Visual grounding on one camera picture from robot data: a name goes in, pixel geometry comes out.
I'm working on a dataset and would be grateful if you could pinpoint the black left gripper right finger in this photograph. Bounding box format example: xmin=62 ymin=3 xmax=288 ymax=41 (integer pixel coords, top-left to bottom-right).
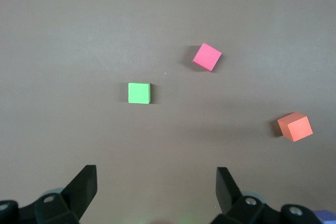
xmin=209 ymin=166 xmax=321 ymax=224

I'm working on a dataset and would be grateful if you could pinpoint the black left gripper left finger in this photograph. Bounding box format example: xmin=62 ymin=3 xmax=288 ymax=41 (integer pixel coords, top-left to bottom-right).
xmin=0 ymin=165 xmax=98 ymax=224

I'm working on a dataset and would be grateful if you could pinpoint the orange foam block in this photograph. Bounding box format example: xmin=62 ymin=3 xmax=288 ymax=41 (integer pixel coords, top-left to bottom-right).
xmin=277 ymin=112 xmax=314 ymax=143

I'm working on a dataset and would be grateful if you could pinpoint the green foam block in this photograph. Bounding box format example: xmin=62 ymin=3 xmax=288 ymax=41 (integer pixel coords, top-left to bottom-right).
xmin=128 ymin=82 xmax=151 ymax=104

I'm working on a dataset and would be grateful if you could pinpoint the purple foam block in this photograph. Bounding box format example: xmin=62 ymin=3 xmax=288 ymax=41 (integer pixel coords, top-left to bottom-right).
xmin=313 ymin=210 xmax=336 ymax=224

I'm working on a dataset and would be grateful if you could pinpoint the red foam block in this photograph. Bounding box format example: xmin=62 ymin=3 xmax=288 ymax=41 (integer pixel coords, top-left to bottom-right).
xmin=192 ymin=42 xmax=223 ymax=72

